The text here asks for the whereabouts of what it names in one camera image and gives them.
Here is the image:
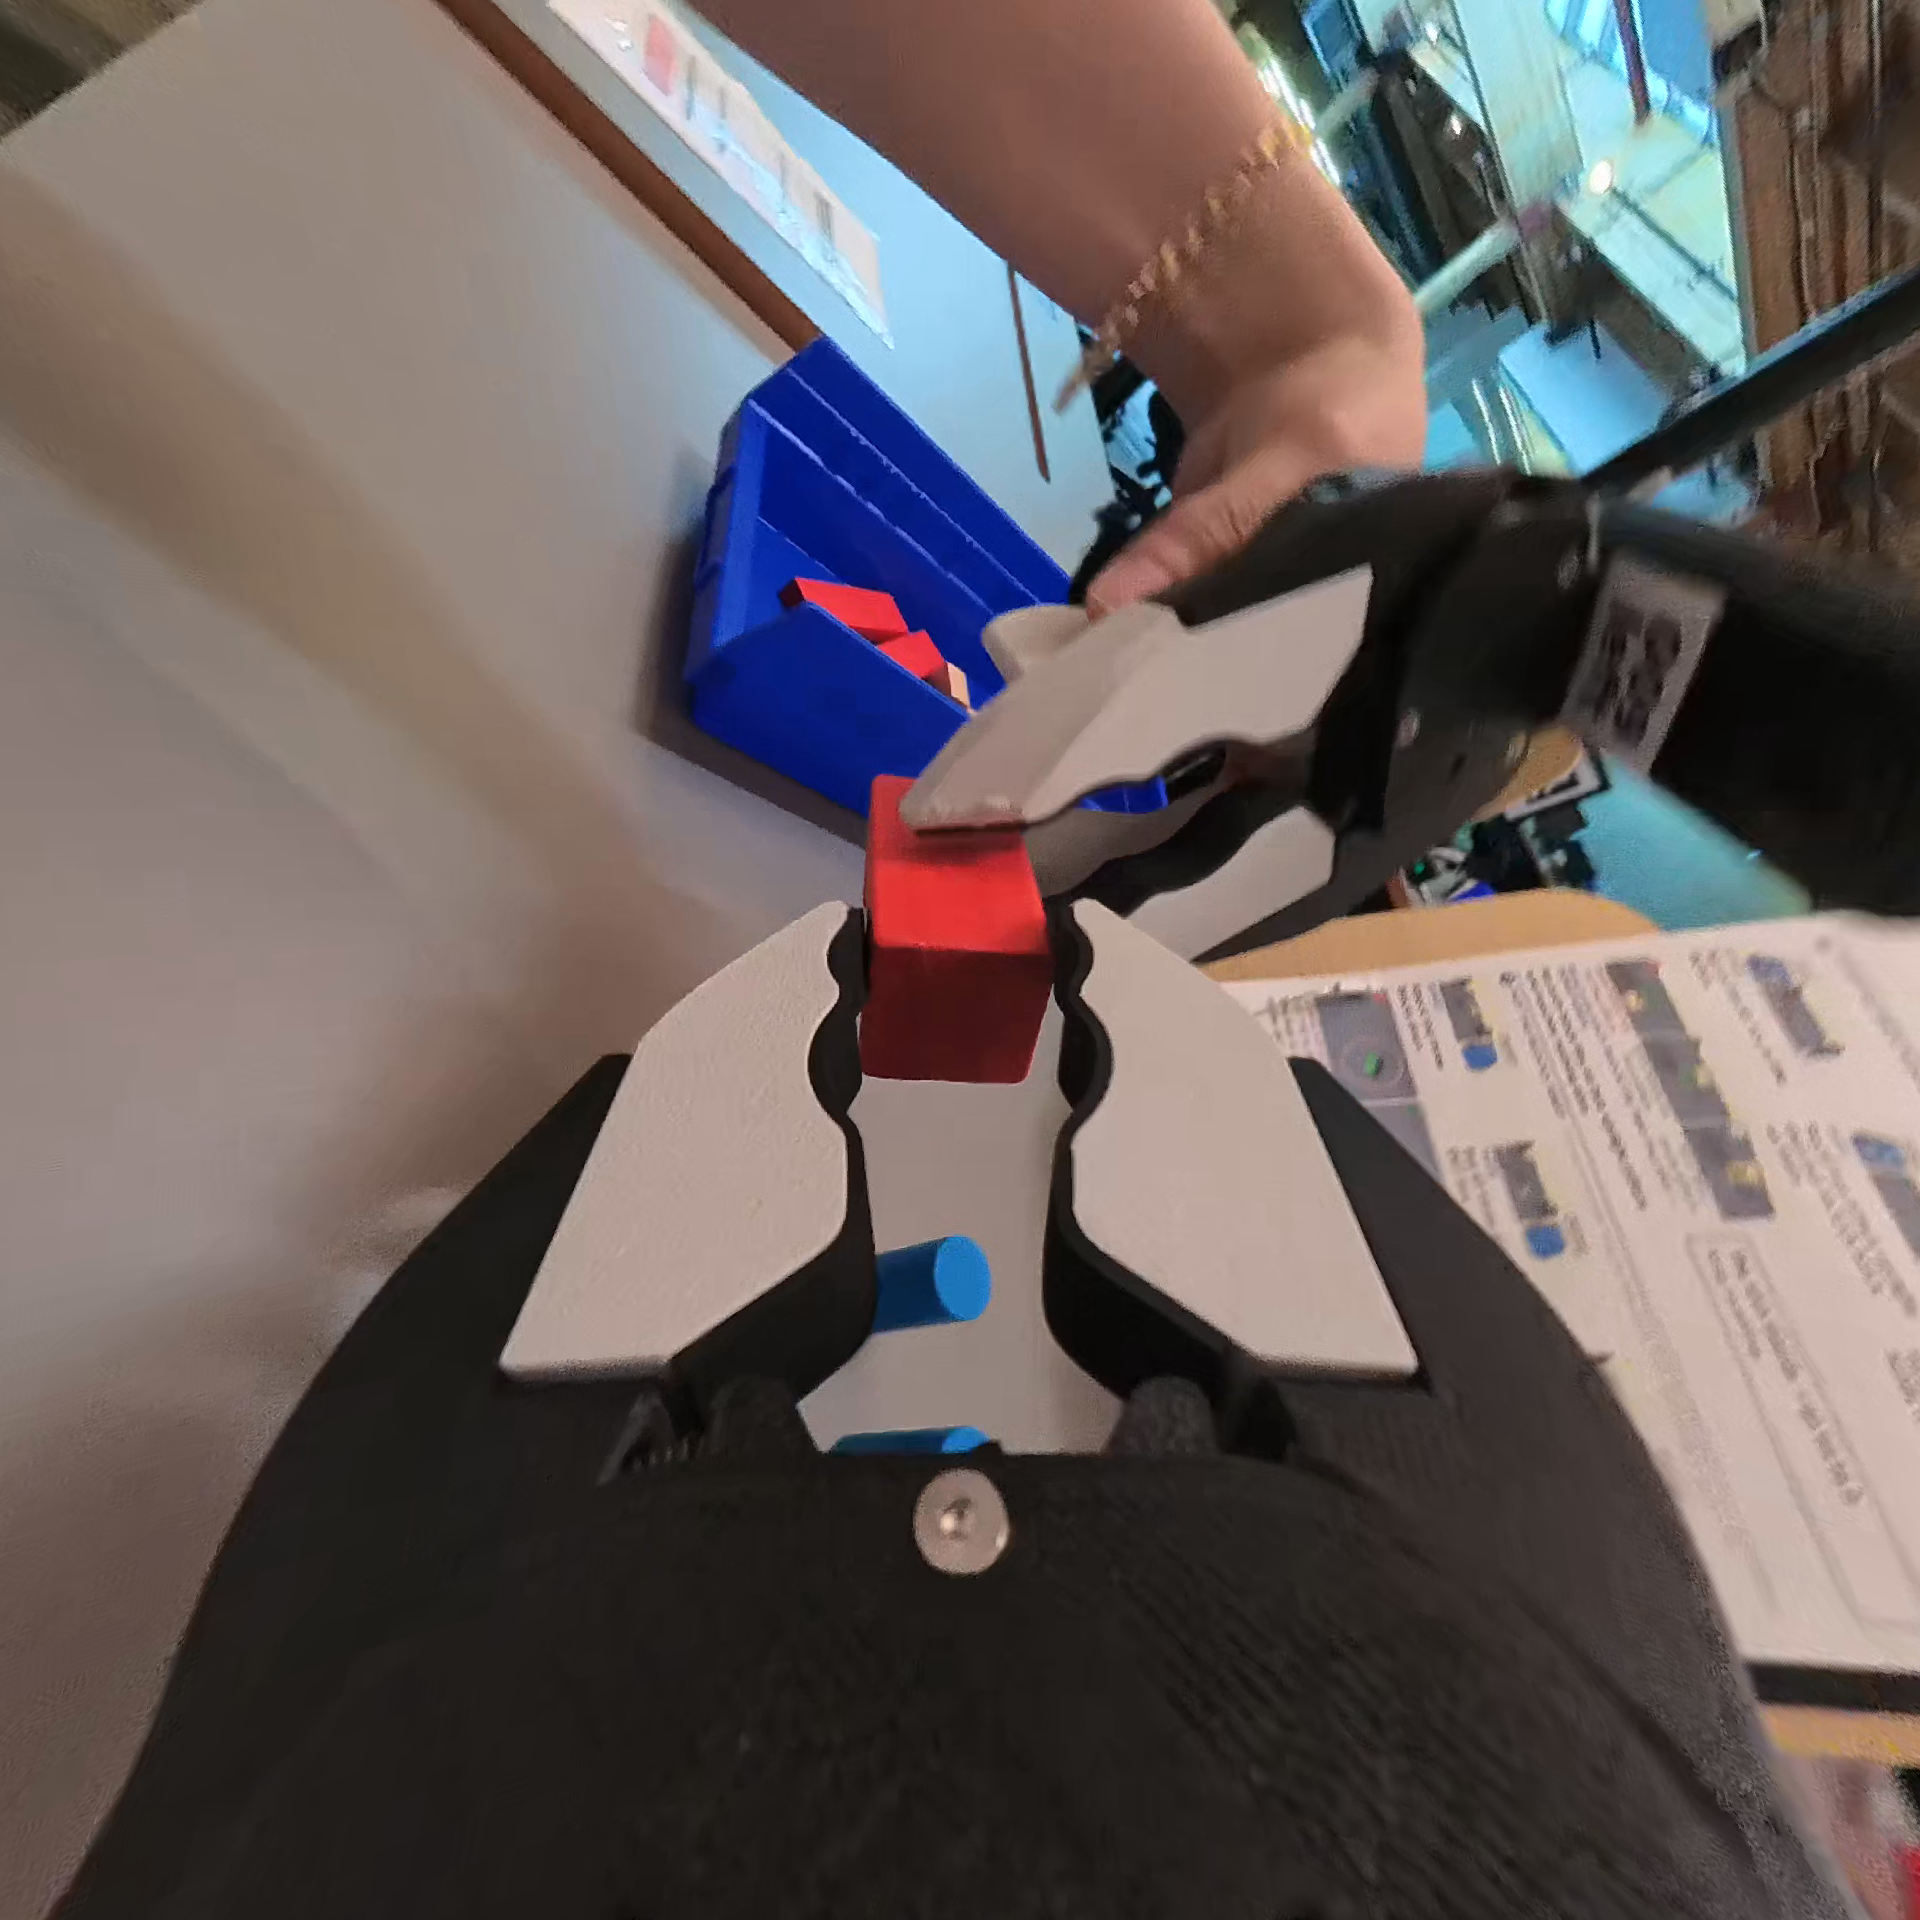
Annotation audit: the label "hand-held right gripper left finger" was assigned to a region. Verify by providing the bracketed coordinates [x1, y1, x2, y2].
[496, 901, 879, 1413]

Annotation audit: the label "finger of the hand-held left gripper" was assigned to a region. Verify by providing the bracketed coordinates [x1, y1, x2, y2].
[1023, 751, 1339, 966]
[896, 567, 1378, 836]

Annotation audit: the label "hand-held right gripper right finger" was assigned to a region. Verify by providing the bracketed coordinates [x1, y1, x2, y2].
[1038, 897, 1421, 1425]

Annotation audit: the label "large blue cylinder block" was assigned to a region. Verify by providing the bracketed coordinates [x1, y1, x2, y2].
[870, 1236, 995, 1334]

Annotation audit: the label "red wooden arch block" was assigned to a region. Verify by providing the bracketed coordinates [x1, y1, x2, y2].
[859, 774, 1052, 1086]

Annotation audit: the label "long red rectangular block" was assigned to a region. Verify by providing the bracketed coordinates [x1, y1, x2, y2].
[779, 576, 909, 641]

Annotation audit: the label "blue plastic bin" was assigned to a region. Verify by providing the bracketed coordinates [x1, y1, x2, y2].
[682, 336, 1171, 821]

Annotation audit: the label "person's left forearm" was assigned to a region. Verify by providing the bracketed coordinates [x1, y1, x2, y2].
[682, 0, 1352, 379]

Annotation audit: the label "person's left hand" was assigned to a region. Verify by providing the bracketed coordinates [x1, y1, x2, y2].
[1079, 142, 1429, 619]

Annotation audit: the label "black metal pole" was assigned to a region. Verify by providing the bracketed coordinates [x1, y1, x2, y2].
[1573, 270, 1920, 505]

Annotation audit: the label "printed instruction sheet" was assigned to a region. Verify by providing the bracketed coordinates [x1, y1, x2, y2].
[1244, 914, 1920, 1675]

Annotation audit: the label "paper sheet red squares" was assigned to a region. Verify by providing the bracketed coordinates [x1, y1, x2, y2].
[545, 0, 893, 351]

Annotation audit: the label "gold chain bracelet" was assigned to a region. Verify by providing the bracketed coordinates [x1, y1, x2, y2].
[1050, 121, 1313, 414]

